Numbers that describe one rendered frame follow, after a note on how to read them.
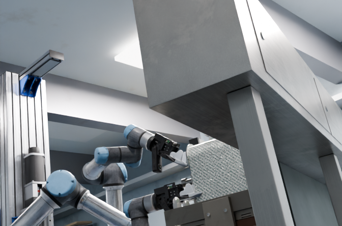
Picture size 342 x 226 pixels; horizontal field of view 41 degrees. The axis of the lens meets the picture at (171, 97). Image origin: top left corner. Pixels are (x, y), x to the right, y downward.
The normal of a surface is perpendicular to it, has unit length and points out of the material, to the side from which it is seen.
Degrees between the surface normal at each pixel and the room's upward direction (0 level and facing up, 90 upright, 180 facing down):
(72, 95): 90
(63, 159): 90
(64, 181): 85
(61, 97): 90
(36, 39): 180
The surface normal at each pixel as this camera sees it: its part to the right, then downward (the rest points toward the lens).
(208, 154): -0.50, -0.26
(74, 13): 0.16, 0.91
